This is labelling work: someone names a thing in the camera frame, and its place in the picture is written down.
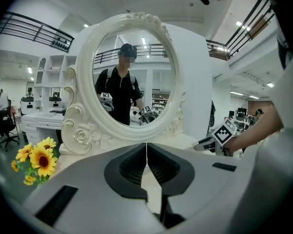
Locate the white and black robot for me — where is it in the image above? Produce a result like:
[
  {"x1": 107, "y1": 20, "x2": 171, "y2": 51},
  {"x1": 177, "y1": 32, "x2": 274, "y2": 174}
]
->
[{"x1": 20, "y1": 88, "x2": 35, "y2": 116}]

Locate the person's right forearm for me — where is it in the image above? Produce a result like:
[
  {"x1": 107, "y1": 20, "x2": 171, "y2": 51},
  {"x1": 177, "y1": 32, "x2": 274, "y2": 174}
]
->
[{"x1": 223, "y1": 103, "x2": 284, "y2": 157}]

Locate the black office chair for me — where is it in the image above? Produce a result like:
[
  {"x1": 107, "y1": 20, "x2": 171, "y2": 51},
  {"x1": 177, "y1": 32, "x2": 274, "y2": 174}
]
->
[{"x1": 0, "y1": 107, "x2": 20, "y2": 152}]

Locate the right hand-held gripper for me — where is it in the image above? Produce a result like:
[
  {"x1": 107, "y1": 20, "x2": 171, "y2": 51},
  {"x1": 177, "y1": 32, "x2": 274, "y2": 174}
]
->
[{"x1": 193, "y1": 117, "x2": 238, "y2": 157}]

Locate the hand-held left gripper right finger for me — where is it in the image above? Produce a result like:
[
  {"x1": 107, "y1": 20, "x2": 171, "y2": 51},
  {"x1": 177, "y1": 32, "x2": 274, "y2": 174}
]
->
[{"x1": 147, "y1": 142, "x2": 244, "y2": 229}]

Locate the yellow sunflower bouquet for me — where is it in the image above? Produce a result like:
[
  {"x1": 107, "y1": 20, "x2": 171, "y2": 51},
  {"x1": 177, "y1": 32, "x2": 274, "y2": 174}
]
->
[{"x1": 10, "y1": 136, "x2": 59, "y2": 186}]

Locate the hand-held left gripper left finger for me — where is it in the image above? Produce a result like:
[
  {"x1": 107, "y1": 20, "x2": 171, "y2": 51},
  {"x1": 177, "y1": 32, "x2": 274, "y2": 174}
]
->
[{"x1": 23, "y1": 142, "x2": 166, "y2": 234}]

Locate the person's black clothing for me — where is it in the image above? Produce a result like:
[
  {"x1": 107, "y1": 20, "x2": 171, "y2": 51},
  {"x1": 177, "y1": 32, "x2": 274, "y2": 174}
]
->
[{"x1": 271, "y1": 0, "x2": 293, "y2": 69}]

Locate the oval cream-framed mirror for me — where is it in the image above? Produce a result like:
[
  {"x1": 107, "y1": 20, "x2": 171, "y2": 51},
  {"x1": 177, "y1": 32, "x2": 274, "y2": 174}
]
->
[{"x1": 59, "y1": 11, "x2": 188, "y2": 156}]

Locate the white shelf unit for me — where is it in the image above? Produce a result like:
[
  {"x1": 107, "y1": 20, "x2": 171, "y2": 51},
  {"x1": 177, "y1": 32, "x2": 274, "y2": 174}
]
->
[{"x1": 34, "y1": 55, "x2": 78, "y2": 113}]

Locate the black balcony railing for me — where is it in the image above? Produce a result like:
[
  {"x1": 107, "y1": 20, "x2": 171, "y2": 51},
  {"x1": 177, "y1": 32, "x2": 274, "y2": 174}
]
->
[
  {"x1": 206, "y1": 0, "x2": 276, "y2": 61},
  {"x1": 0, "y1": 11, "x2": 75, "y2": 54}
]

